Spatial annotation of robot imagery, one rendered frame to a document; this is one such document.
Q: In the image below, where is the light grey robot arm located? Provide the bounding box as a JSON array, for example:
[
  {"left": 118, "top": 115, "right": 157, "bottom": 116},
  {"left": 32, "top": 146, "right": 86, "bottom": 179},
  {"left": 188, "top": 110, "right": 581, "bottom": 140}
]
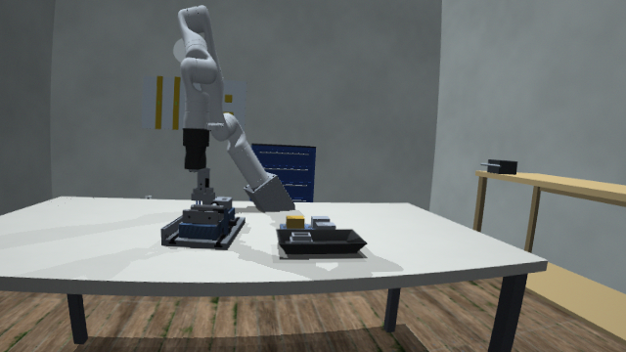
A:
[{"left": 178, "top": 6, "right": 269, "bottom": 188}]

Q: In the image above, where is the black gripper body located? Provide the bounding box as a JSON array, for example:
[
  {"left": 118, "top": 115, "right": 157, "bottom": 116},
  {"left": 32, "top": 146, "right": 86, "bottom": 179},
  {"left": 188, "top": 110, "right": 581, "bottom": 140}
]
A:
[{"left": 183, "top": 110, "right": 224, "bottom": 170}]

